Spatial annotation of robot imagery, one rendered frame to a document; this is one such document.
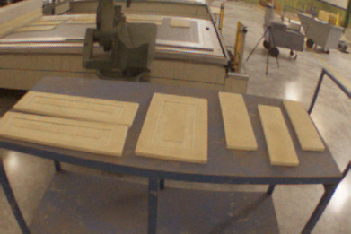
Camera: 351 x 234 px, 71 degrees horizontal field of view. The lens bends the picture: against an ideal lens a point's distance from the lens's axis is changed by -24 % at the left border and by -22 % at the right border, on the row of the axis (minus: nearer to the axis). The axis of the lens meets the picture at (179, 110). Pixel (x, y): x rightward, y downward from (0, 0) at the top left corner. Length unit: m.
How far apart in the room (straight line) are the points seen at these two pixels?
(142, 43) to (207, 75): 1.00
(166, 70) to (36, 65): 1.55
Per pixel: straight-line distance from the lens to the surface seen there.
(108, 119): 1.31
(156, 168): 1.08
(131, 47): 2.29
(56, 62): 3.36
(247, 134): 1.31
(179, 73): 3.06
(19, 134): 1.28
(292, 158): 1.24
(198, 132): 1.27
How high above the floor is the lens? 1.72
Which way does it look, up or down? 28 degrees down
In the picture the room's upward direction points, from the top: 6 degrees clockwise
